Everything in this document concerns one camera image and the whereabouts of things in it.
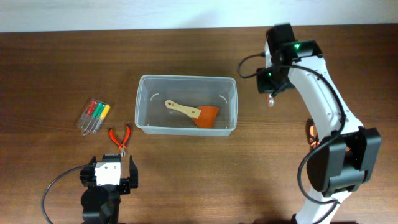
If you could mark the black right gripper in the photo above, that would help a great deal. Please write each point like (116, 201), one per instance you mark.
(263, 85)

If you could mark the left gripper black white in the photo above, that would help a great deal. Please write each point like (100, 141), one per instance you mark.
(126, 183)

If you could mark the orange socket bit holder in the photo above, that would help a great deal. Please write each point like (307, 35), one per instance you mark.
(270, 100)

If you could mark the orange black long nose pliers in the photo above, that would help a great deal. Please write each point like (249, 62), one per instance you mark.
(312, 135)

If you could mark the wooden handled orange scraper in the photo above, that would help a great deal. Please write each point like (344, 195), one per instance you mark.
(202, 116)

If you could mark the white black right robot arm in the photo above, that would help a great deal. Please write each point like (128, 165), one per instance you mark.
(344, 155)

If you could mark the clear plastic container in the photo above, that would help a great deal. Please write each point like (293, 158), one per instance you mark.
(156, 93)

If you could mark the red black diagonal cutters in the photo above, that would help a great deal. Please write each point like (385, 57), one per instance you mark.
(122, 145)

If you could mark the clear screwdriver set case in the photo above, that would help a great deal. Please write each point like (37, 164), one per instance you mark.
(92, 117)

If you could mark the yellow handled screwdriver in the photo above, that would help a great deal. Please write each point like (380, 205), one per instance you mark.
(104, 112)

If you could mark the green handled screwdriver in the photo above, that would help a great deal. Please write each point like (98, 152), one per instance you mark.
(98, 110)

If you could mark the red handled screwdriver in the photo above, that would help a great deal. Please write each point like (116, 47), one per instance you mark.
(91, 108)

